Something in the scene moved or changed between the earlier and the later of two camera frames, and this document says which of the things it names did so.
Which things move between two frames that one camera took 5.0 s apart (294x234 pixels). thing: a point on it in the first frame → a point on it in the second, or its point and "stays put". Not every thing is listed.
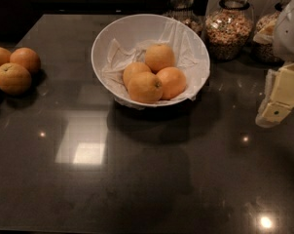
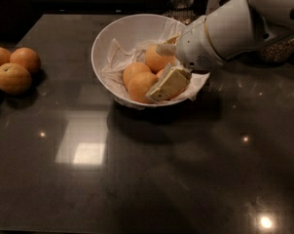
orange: (159, 57) stays put
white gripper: (290, 33) → (193, 49)
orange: (132, 70) stays put
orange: (145, 88) stays put
